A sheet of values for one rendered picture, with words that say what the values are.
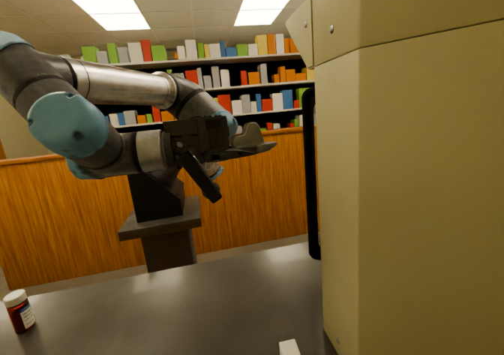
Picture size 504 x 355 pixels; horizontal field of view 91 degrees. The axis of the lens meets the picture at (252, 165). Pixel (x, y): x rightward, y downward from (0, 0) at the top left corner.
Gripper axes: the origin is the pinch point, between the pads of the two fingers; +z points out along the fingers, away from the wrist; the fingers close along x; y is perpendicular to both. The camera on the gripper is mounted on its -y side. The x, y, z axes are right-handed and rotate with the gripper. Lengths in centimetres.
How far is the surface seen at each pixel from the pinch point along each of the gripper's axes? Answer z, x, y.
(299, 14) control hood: 4.3, -7.8, 21.6
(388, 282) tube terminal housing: 6.5, -25.2, -14.7
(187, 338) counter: -21.2, -5.8, -34.0
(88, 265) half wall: -130, 187, -116
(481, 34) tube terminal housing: 10.9, -30.1, 11.8
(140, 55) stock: -61, 234, 73
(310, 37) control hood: 4.2, -11.2, 17.2
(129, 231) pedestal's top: -46, 51, -34
